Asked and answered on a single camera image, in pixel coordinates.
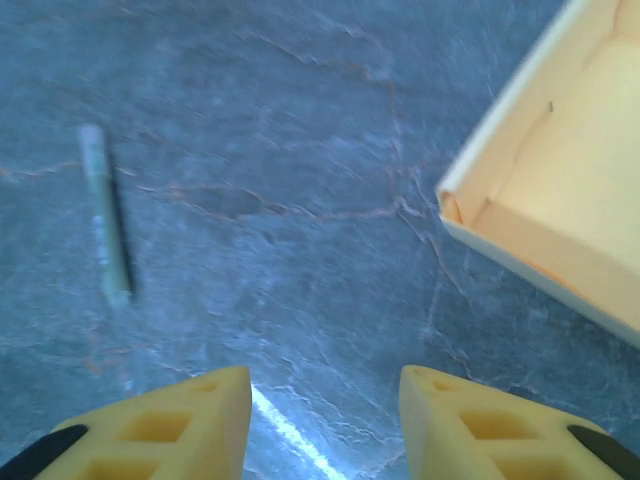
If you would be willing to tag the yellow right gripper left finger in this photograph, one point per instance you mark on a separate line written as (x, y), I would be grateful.
(200, 425)

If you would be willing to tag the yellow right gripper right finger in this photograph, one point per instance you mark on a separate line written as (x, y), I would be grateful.
(440, 430)

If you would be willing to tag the orange paper box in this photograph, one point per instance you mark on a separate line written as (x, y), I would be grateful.
(575, 175)

